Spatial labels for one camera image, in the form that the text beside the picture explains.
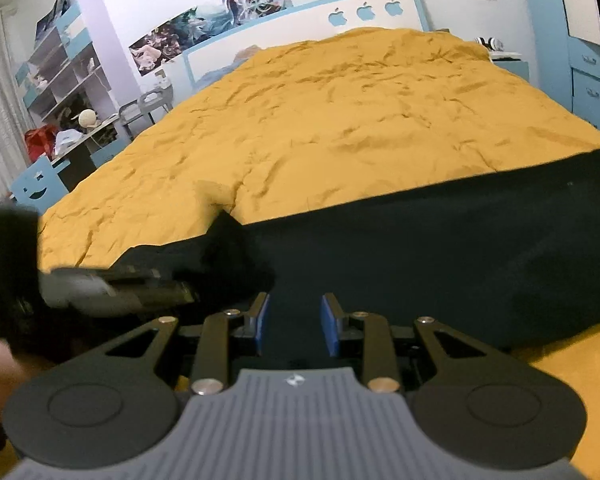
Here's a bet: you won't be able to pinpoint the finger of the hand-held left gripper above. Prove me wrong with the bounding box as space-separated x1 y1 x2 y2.
111 282 202 317
105 266 183 285

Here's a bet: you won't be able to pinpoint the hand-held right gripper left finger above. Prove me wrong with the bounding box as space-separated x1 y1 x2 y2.
99 291 272 396

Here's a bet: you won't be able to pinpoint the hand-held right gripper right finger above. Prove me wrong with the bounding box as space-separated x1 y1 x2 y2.
320 292 502 396

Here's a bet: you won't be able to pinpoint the black pants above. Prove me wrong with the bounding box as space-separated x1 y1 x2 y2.
112 146 600 361

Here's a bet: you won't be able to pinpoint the blue smiley face chair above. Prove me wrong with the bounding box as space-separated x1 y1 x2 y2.
9 155 71 217

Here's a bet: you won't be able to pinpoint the red bag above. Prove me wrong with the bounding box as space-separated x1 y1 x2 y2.
24 127 57 163

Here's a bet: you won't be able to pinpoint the cluttered desk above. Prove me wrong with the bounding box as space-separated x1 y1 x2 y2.
50 112 133 186

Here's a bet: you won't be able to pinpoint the white bag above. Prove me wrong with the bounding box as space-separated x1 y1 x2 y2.
54 129 85 155

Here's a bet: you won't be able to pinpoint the grey chair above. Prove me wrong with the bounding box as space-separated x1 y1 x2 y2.
118 80 175 139

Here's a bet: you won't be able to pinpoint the white and blue shelf unit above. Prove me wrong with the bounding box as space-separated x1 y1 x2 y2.
14 0 122 128

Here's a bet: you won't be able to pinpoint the yellow quilted blanket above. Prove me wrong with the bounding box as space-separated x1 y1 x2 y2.
0 27 600 480

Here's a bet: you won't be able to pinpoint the grey pillow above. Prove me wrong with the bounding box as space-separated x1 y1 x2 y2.
232 45 264 67

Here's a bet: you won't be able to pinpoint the dark poster on shelf unit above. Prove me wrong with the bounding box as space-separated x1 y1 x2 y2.
35 0 74 43

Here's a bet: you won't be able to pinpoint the white and blue bed headboard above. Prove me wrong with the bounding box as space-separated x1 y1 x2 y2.
182 0 432 93

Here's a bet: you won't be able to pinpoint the blue nightstand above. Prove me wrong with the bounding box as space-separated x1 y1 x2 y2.
490 52 531 84

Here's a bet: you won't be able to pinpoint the black and white headphones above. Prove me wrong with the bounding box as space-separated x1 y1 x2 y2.
475 36 507 54

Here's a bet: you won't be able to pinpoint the blue and white wardrobe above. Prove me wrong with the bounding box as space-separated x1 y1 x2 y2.
519 0 600 133

